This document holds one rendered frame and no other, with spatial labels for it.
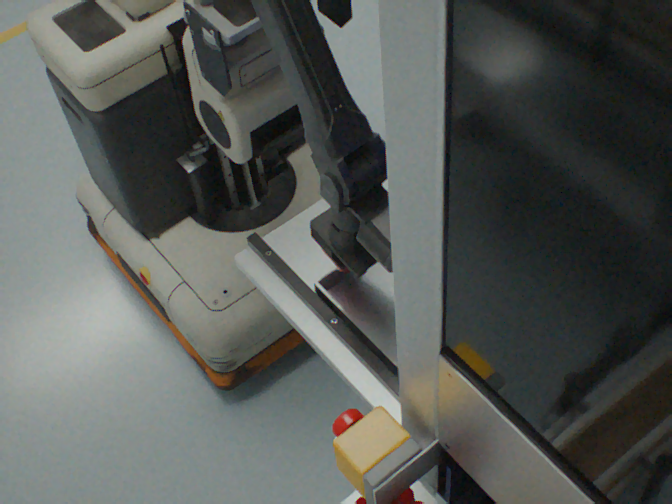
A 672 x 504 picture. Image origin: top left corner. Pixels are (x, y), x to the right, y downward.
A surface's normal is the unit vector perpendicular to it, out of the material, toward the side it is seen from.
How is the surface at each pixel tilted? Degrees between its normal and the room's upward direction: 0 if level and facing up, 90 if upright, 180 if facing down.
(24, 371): 0
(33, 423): 0
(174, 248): 0
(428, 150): 90
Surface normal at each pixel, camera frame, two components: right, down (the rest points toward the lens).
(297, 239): -0.08, -0.60
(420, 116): -0.78, 0.53
